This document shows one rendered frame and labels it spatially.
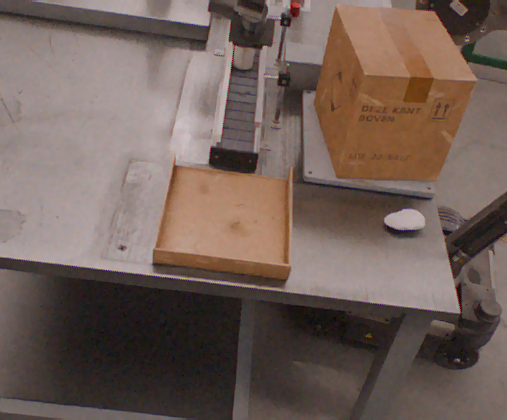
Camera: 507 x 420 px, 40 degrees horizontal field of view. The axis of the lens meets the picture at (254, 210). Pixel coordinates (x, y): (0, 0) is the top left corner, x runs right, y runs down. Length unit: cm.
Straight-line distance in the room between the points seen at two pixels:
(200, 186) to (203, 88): 39
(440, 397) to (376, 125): 110
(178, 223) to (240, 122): 33
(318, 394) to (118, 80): 111
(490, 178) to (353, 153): 177
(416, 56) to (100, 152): 71
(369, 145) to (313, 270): 32
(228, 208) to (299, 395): 89
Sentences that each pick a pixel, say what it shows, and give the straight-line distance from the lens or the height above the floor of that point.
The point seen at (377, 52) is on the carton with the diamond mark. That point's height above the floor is 112.
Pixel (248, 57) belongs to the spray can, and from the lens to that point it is 179.
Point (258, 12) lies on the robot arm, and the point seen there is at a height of 113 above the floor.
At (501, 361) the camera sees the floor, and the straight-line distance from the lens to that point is 250.
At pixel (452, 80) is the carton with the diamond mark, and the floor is 112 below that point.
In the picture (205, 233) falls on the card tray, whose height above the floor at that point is 83.
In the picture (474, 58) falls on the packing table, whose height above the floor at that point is 19.
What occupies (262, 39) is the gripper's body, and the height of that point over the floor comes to 104.
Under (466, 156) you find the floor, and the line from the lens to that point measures 332.
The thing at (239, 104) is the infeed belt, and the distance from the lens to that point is 168.
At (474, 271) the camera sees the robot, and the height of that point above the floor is 24.
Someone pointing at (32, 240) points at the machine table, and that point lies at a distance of 138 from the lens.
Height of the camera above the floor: 180
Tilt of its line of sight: 42 degrees down
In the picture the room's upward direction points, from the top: 10 degrees clockwise
